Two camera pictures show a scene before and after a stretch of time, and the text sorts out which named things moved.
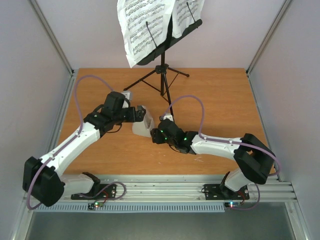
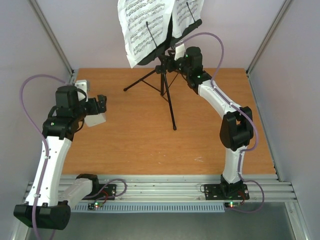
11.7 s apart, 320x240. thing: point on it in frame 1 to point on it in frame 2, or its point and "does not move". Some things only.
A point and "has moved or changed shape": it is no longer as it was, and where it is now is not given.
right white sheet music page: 185,13 does not move
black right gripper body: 155,135 to 169,63
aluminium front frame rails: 190,188 does not move
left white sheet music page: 145,26 does not move
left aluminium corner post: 71,72 does not move
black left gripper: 133,117 to 102,102
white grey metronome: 143,128 has moved or changed shape
